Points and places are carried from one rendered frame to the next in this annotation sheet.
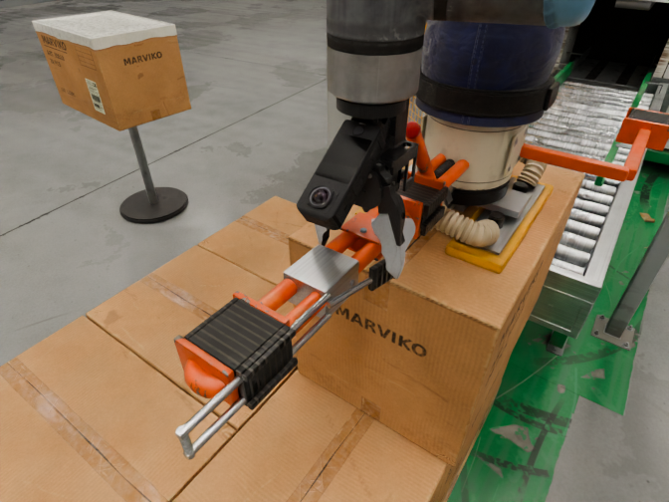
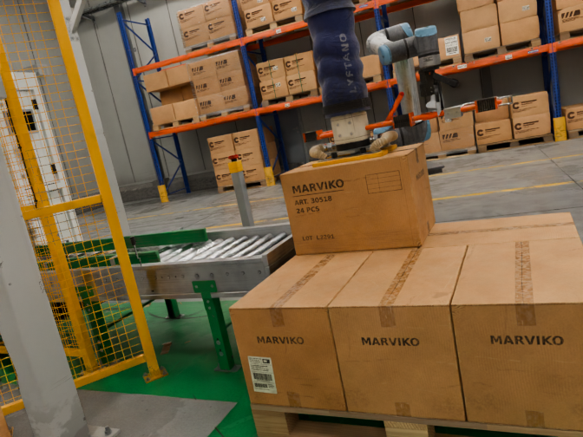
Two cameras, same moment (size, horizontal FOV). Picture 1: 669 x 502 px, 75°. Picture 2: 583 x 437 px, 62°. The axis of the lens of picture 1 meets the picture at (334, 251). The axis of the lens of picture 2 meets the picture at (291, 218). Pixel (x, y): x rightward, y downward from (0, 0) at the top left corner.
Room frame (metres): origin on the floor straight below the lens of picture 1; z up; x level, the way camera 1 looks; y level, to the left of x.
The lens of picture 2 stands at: (1.48, 2.00, 1.16)
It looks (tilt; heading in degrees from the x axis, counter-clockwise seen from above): 11 degrees down; 261
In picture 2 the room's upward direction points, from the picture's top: 11 degrees counter-clockwise
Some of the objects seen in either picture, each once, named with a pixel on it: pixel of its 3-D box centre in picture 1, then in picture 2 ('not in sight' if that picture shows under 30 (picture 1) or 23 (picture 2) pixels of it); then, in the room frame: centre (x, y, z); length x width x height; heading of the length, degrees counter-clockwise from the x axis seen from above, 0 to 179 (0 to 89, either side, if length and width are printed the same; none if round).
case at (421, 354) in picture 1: (439, 274); (360, 198); (0.79, -0.25, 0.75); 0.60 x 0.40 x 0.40; 145
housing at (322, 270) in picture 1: (322, 280); (453, 112); (0.40, 0.01, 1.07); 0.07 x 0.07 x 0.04; 55
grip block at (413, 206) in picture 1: (406, 201); (403, 120); (0.57, -0.11, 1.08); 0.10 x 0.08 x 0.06; 55
